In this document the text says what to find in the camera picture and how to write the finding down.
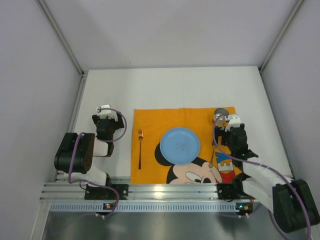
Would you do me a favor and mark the metal cup with paper sleeve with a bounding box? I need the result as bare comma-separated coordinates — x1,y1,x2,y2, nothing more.
212,107,229,126

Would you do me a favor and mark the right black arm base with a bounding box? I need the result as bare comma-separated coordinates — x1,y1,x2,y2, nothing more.
216,183,251,202

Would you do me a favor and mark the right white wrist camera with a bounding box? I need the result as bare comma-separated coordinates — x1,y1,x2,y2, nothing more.
225,114,242,132

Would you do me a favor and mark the left aluminium frame post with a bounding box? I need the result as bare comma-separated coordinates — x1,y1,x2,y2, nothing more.
35,0,84,76

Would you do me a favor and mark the right aluminium frame post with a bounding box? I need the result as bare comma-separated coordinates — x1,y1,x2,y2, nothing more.
258,0,306,74

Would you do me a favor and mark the aluminium mounting rail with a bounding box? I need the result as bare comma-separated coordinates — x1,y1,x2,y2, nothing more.
40,178,220,202

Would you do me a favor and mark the rose gold fork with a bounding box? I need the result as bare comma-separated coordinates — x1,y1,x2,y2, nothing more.
138,128,144,170

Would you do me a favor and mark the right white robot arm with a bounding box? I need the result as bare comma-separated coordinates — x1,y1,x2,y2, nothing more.
213,123,320,239

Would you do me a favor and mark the slotted white cable duct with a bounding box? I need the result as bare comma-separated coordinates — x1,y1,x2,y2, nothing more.
50,201,252,213

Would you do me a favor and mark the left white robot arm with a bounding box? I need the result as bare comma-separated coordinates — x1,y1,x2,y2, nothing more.
54,112,127,188

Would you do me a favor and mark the orange Mickey Mouse cloth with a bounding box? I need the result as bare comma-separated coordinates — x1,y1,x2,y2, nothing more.
130,108,241,184

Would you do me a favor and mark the gold ornate spoon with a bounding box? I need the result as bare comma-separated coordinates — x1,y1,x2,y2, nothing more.
208,144,216,169

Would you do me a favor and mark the blue plastic plate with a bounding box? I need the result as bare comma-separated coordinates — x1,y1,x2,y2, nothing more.
159,127,201,165

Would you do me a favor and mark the aluminium frame post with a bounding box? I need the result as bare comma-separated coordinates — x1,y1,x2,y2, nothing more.
258,0,306,74
35,0,84,76

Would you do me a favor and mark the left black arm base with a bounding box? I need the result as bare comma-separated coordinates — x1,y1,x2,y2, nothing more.
84,184,129,200

